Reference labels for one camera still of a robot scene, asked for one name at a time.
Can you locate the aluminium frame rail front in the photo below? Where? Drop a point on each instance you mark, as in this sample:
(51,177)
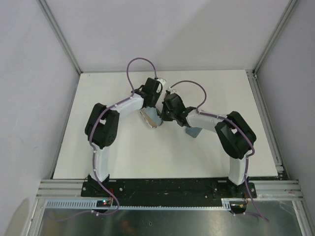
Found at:
(275,189)

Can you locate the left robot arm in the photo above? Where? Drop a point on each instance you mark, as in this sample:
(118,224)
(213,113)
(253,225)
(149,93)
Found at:
(103,123)

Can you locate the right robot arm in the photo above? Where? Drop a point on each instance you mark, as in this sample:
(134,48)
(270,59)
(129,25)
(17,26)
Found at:
(235,135)

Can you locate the newspaper print pouch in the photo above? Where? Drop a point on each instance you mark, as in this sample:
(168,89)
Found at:
(151,119)

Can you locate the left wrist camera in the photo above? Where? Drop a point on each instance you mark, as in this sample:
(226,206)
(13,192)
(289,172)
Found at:
(161,83)

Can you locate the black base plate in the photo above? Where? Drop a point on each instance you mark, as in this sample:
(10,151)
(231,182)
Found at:
(167,192)

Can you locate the blue glasses case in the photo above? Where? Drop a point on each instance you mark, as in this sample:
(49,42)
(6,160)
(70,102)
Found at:
(193,131)

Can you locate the right aluminium corner post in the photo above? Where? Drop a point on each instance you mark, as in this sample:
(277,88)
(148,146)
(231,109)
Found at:
(279,28)

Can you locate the aluminium corner post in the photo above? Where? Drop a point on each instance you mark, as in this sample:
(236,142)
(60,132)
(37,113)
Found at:
(279,28)
(46,10)

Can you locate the blue cleaning cloth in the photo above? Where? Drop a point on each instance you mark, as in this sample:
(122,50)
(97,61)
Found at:
(152,115)

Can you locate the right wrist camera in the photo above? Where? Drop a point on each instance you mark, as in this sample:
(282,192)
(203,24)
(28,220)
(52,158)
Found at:
(172,90)

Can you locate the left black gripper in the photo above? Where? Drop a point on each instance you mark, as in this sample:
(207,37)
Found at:
(152,104)

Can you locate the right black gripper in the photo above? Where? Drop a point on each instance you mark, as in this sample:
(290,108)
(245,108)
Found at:
(163,115)

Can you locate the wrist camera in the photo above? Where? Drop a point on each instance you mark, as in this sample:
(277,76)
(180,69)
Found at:
(172,90)
(161,83)

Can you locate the left aluminium corner post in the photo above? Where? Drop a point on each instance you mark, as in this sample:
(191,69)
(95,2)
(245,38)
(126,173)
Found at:
(46,10)

